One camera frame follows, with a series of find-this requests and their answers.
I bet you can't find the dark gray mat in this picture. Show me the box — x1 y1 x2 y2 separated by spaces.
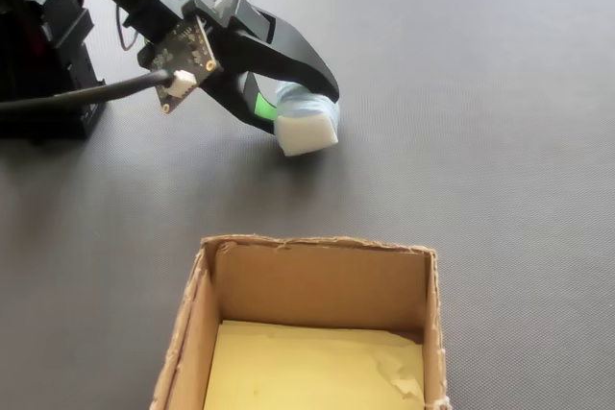
0 0 615 410

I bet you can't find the brown cardboard box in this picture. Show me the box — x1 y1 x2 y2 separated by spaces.
152 233 452 410

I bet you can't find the yellow paper sheet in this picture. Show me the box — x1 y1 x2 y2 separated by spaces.
203 318 425 410

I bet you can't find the camera circuit board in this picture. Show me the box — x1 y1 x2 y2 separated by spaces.
149 14 226 116

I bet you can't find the thin black wire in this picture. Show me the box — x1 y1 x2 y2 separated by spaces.
113 1 145 52

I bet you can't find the thick black cable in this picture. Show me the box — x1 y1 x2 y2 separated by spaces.
0 68 175 116

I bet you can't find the white foam block blue yarn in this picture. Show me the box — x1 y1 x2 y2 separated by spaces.
273 82 342 157

